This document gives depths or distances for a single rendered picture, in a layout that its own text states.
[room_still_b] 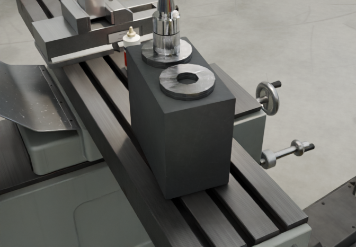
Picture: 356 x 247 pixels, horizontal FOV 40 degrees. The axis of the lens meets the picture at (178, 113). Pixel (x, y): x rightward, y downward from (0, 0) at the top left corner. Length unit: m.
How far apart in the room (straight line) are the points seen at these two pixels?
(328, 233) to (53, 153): 0.71
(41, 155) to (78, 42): 0.29
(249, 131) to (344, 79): 1.69
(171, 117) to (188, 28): 2.77
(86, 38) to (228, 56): 2.00
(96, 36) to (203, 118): 0.55
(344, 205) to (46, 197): 0.77
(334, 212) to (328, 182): 0.96
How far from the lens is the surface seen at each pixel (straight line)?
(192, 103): 0.75
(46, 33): 1.25
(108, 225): 1.42
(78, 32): 1.22
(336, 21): 3.76
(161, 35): 0.83
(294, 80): 2.97
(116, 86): 1.13
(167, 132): 0.75
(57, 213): 1.30
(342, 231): 1.34
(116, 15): 1.24
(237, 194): 0.87
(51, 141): 1.18
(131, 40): 1.14
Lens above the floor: 1.57
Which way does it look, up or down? 37 degrees down
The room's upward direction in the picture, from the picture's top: straight up
